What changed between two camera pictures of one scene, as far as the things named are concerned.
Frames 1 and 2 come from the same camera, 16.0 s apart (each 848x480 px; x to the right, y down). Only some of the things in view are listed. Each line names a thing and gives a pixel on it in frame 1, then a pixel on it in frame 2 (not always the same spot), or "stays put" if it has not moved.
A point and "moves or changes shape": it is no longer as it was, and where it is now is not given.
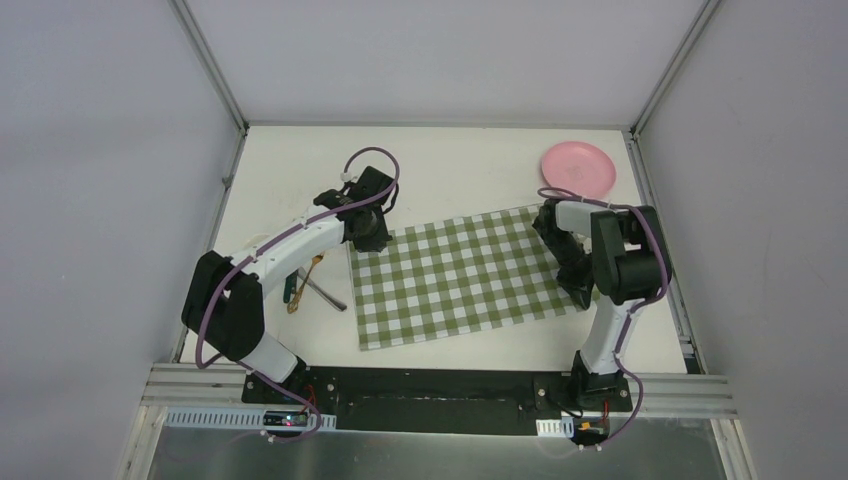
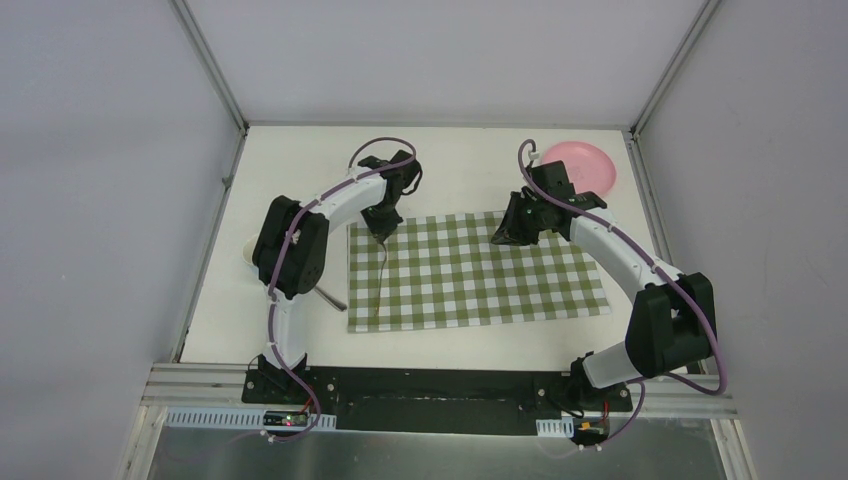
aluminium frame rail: (217, 386) stays put
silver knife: (321, 289) stays put
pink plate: (579, 167) stays put
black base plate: (441, 400) stays put
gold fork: (293, 304) moves or changes shape
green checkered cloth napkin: (458, 276) moves or changes shape
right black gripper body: (577, 262) -> (525, 220)
